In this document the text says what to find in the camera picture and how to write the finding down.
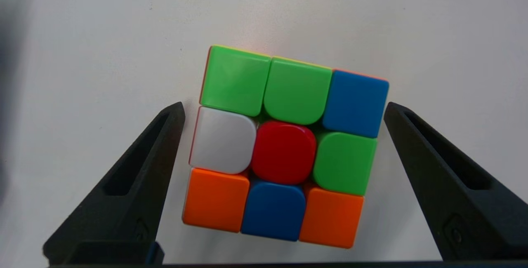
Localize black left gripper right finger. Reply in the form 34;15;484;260
384;102;528;261

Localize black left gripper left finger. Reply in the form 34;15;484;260
42;102;186;266

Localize multicoloured rubiks cube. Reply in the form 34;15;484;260
182;45;390;249

